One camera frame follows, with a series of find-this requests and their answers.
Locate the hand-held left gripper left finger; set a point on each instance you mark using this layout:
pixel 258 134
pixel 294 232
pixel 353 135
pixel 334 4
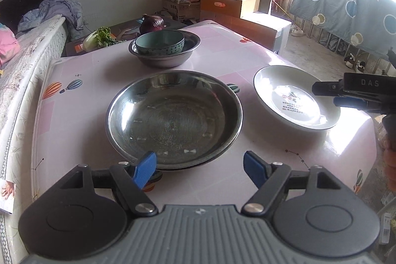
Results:
pixel 144 168

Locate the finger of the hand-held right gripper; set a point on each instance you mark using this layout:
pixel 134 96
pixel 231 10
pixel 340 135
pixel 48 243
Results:
pixel 365 83
pixel 352 102

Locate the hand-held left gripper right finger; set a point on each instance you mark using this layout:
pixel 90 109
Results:
pixel 253 168

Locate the large steel plate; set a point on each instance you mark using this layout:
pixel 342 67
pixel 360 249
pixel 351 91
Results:
pixel 216 161
pixel 173 115

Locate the white ceramic plate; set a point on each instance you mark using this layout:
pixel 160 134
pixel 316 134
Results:
pixel 278 90

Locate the deep steel basin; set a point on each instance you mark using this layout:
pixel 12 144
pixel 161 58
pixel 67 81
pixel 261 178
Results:
pixel 161 61

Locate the green ceramic bowl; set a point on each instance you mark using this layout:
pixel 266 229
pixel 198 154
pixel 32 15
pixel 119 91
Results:
pixel 161 49

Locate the person's right hand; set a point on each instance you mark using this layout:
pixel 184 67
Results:
pixel 391 158

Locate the black and white sneaker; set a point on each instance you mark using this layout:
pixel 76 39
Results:
pixel 360 66
pixel 349 61

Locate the blue patterned hanging blanket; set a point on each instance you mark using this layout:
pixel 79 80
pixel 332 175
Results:
pixel 340 4

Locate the white slipper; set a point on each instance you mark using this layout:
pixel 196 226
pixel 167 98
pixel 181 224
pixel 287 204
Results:
pixel 297 32

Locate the large closed cardboard box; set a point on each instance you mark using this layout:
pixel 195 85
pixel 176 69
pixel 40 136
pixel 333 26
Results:
pixel 266 29

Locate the flat printed box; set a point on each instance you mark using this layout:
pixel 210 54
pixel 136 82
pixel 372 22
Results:
pixel 123 32

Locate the napa cabbage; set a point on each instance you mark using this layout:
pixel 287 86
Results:
pixel 99 38

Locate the photo card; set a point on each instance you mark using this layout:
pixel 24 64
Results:
pixel 7 196

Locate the red onion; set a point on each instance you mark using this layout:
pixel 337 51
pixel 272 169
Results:
pixel 151 24

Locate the white quilted mattress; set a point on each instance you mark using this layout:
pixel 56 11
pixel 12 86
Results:
pixel 18 97

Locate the open brown cardboard box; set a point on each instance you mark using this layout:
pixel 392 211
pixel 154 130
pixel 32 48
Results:
pixel 229 9

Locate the cardboard box with clutter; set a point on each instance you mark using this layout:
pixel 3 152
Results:
pixel 179 9

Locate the grey-blue crumpled clothes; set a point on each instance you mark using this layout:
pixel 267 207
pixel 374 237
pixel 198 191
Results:
pixel 58 10

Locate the pink patterned quilt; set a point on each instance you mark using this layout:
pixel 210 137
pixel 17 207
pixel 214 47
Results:
pixel 7 46

